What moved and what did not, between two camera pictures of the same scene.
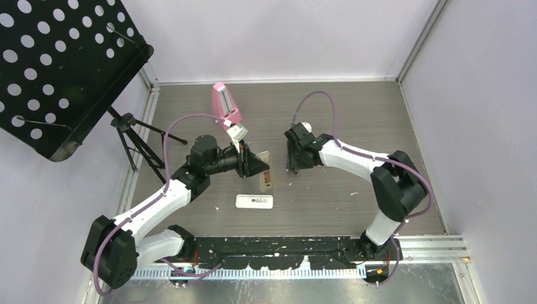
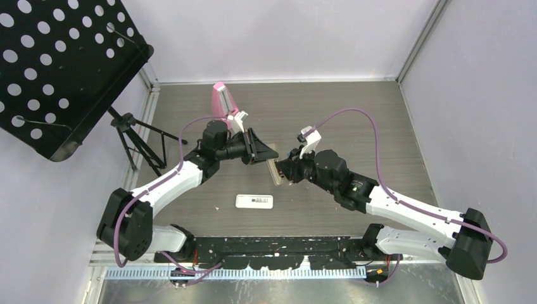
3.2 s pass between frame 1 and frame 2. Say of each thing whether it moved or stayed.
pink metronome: stayed
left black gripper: moved
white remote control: stayed
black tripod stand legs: stayed
